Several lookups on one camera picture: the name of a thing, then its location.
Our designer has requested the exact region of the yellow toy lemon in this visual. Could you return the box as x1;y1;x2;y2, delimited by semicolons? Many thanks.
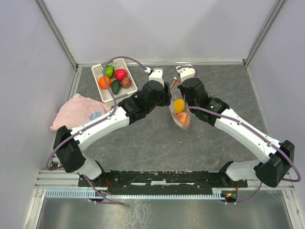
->
173;99;185;114

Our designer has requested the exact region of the peach toy fruit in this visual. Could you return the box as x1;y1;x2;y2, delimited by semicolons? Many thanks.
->
176;112;191;127

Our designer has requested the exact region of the clear orange zip top bag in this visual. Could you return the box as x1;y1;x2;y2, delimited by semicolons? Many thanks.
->
168;77;191;130

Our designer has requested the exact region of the dark green toy avocado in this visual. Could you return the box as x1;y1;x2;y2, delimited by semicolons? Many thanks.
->
111;80;122;95

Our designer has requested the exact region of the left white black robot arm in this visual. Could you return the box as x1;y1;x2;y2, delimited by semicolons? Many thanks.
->
53;80;171;186

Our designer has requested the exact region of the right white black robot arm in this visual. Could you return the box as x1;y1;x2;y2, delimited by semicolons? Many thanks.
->
178;78;295;187

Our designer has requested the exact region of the brown toy fruit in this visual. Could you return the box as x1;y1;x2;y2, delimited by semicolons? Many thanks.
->
121;77;132;88

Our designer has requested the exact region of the pink red toy fruit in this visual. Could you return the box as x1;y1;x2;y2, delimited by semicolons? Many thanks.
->
113;69;128;82

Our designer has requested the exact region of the green watermelon toy ball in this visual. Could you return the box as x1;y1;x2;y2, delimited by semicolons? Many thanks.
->
105;65;115;78

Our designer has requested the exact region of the orange toy fruit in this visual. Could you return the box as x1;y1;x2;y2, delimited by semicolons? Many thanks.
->
98;76;112;89

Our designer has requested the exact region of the white perforated plastic basket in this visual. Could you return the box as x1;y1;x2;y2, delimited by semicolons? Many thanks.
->
91;58;138;106

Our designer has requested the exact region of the pink folded cloth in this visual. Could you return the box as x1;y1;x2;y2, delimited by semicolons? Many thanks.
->
50;94;111;131

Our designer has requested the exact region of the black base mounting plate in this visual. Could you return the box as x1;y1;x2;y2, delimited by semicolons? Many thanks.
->
91;170;248;196

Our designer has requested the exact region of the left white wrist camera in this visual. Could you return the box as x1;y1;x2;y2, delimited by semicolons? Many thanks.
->
145;67;164;85

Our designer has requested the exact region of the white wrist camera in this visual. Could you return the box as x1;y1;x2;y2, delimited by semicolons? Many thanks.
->
176;63;197;83
145;67;164;85

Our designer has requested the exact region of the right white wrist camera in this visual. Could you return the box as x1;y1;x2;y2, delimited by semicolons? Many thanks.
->
176;63;197;83

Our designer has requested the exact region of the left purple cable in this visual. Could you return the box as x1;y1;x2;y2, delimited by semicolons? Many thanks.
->
45;56;152;206

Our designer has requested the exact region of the purple cable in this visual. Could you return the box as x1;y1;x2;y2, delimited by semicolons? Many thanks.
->
45;56;152;206
176;65;302;205

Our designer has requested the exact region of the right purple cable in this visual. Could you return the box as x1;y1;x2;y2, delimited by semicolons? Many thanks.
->
176;65;302;205

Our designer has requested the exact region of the light blue cable duct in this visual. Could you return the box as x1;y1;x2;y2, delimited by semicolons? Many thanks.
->
44;189;236;198

